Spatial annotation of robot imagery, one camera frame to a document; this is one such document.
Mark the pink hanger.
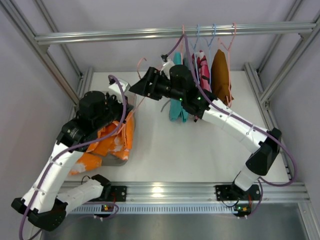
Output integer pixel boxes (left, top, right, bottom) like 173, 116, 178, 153
218, 22, 237, 108
116, 57, 147, 134
179, 37, 187, 64

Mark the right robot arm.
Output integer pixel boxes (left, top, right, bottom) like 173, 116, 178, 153
129, 65, 282, 199

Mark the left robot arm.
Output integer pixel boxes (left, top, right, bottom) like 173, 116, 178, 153
11, 90, 133, 232

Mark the pink hanger under teal trousers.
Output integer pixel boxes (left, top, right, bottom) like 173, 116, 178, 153
179, 37, 187, 64

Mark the pink hanger under mustard trousers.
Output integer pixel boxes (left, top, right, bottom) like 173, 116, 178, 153
218, 22, 237, 108

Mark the clear plastic bin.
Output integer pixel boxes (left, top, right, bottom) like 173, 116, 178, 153
101, 91, 137, 167

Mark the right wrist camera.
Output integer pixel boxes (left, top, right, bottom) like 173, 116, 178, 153
160, 54, 175, 78

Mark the grey drawstring cord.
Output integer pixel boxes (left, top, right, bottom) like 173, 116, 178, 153
160, 99, 173, 113

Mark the slotted cable duct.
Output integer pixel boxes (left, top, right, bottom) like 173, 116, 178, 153
71, 203, 236, 215

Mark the aluminium frame right post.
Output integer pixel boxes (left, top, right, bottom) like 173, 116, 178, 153
243, 0, 320, 103

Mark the aluminium frame post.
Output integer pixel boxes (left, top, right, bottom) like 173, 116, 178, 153
243, 0, 320, 103
0, 0, 93, 106

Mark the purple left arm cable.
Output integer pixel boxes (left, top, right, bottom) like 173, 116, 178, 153
19, 74, 127, 240

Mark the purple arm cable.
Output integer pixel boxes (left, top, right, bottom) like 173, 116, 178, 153
164, 34, 298, 221
19, 74, 127, 240

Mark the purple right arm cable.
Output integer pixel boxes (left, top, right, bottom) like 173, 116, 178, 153
164, 34, 298, 221

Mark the aluminium frame left post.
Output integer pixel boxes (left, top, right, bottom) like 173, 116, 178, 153
0, 0, 93, 106

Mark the aluminium hanging rail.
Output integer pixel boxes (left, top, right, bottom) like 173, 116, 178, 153
34, 21, 317, 46

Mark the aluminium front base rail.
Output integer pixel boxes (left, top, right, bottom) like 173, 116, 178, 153
59, 181, 310, 204

